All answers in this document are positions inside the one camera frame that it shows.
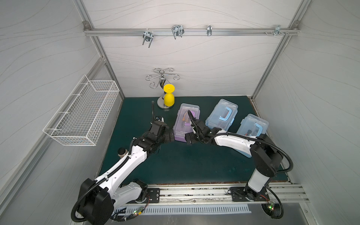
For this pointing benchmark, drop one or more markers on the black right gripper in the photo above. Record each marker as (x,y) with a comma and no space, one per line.
(191,137)

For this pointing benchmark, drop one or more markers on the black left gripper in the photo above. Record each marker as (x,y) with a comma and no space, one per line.
(166,136)

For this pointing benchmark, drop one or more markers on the purple toolbox clear lid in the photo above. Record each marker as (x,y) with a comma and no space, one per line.
(178,129)

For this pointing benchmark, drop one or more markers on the small blue toolbox clear lid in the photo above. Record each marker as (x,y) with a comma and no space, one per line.
(222,115)

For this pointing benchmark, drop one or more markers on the large blue toolbox clear lid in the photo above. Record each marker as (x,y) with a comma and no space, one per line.
(252,126)

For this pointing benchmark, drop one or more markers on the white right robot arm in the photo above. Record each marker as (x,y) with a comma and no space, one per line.
(268,158)

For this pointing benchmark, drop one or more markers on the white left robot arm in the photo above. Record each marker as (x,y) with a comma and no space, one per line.
(99,198)

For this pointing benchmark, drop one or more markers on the orange black pliers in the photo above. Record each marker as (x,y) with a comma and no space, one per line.
(185,120)

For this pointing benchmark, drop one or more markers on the yellow plastic goblet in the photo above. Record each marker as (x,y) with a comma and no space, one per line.
(169,98)

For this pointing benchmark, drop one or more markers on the silver hook stand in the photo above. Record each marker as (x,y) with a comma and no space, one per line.
(161,79)

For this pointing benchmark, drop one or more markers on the metal double hook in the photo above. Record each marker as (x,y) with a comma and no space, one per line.
(177,31)

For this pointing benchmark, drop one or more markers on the small metal hook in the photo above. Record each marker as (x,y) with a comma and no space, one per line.
(209,30)

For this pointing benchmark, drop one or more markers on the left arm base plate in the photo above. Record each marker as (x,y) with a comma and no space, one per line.
(149,195)

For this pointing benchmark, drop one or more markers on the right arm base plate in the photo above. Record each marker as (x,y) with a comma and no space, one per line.
(239,194)

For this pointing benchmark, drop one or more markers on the white wire basket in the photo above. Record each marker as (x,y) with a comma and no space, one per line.
(81,118)

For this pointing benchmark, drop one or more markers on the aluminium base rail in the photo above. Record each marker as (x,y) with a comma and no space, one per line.
(216,193)

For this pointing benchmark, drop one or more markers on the aluminium cross rail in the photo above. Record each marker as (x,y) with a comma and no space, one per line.
(158,32)

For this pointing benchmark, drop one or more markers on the metal bracket hook right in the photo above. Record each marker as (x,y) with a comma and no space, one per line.
(277,32)

